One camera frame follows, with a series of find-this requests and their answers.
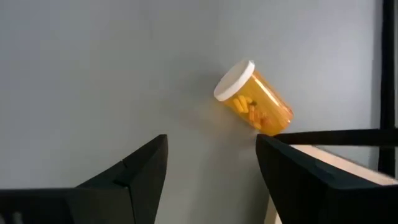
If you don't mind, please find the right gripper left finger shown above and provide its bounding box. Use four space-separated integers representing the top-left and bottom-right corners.
66 134 169 224

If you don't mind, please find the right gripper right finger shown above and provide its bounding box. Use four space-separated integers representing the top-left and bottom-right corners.
256 134 398 224

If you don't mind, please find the orange medicine bottle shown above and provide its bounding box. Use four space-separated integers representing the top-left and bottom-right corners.
213 58 295 137

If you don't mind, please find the wooden shelf board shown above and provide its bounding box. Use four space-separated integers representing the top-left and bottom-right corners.
263 143 398 224

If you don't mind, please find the grey table mat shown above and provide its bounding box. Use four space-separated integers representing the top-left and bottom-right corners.
0 0 398 224

